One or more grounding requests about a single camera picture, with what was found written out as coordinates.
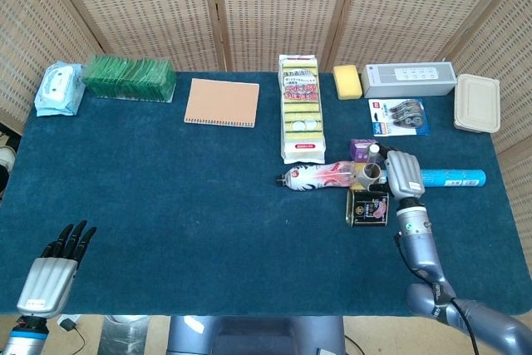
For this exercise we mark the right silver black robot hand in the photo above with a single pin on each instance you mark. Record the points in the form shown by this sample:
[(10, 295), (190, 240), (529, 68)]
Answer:
[(405, 176)]

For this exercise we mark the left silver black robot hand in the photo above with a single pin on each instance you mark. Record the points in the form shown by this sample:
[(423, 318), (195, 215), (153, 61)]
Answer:
[(45, 284)]

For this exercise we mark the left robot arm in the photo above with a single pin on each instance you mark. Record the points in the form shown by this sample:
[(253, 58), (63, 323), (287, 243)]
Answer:
[(23, 338)]

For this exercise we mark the light blue cylinder tube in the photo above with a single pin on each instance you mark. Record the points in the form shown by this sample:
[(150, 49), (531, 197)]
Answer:
[(453, 178)]

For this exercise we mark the grey cardboard roll core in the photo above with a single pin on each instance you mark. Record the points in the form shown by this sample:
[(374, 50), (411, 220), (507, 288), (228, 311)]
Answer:
[(365, 178)]

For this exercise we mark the small yellow block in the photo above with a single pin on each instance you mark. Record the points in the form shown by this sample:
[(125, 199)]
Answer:
[(361, 187)]

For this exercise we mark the black luncheon meat can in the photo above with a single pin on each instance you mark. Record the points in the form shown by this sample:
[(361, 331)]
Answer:
[(365, 209)]

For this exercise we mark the small purple box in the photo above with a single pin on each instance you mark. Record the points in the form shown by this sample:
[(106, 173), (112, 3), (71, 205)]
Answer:
[(358, 150)]

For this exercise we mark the correction tape blister pack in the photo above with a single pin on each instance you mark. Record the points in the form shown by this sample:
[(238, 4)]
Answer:
[(399, 116)]

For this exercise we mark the plastic bottle red white label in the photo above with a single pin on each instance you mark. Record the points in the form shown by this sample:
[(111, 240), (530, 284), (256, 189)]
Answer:
[(316, 176)]

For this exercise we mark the silver metal stand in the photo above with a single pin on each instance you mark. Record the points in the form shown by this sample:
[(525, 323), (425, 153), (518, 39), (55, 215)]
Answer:
[(124, 336)]

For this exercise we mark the grey white power strip box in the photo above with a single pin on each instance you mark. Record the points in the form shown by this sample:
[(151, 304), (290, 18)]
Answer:
[(407, 80)]

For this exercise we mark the beige lidded food container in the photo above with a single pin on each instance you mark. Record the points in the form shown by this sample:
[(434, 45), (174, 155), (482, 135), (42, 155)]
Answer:
[(477, 103)]

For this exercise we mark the yellow sponge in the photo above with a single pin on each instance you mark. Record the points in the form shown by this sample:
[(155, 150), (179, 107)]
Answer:
[(348, 82)]

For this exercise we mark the yellow sponge multipack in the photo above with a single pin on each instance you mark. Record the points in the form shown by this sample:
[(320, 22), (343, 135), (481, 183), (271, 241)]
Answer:
[(302, 114)]

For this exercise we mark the white shoe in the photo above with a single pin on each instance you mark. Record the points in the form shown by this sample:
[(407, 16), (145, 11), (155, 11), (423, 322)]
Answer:
[(6, 157)]

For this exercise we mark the blue table cloth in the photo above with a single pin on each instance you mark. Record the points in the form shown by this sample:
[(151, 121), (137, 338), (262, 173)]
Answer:
[(187, 213)]

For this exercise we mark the blue wet wipes pack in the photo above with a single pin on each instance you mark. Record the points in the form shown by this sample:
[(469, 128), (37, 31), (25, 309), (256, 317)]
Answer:
[(58, 89)]

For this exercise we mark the orange spiral notebook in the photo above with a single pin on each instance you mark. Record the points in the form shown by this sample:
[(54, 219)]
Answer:
[(222, 101)]

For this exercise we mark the wicker folding screen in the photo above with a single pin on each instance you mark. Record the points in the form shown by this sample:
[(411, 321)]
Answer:
[(282, 10)]

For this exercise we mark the blue grey robot torso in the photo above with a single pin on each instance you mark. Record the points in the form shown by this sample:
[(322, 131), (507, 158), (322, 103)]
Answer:
[(257, 336)]

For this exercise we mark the clear box of green packets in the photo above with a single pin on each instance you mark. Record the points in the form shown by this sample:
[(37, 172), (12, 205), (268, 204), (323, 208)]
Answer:
[(129, 78)]

